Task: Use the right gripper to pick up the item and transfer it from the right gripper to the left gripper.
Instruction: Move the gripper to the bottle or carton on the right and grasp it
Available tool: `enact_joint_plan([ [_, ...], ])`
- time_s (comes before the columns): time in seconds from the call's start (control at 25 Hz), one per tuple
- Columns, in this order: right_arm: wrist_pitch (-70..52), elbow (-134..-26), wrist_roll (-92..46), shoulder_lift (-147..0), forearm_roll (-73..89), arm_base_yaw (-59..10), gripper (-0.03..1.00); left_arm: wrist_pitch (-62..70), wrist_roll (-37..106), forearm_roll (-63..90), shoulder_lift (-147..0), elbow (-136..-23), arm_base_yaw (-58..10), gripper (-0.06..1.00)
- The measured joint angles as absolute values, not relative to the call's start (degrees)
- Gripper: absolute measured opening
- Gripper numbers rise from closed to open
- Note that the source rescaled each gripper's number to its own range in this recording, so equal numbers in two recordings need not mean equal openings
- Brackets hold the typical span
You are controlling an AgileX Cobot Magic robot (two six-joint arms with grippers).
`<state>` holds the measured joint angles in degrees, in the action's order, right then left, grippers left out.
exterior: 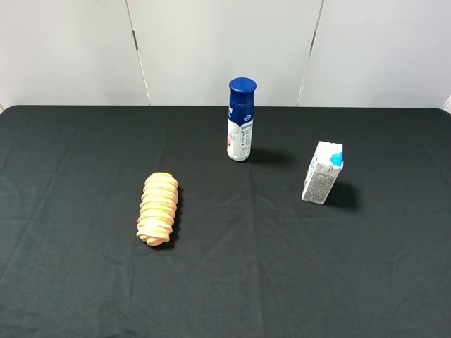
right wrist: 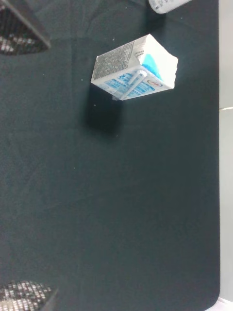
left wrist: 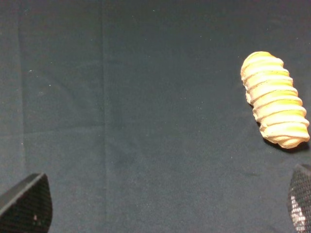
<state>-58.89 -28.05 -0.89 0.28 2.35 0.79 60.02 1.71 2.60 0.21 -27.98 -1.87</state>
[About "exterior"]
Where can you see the white blue milk carton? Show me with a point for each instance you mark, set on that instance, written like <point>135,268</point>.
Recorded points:
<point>323,170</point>

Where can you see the blue capped white bottle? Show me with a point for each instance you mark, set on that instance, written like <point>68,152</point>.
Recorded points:
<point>240,118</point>

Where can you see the orange spiral bread roll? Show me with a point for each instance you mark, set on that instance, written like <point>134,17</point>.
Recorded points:
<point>158,207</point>

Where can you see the black table cloth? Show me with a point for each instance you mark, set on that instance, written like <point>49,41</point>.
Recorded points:
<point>247,256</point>

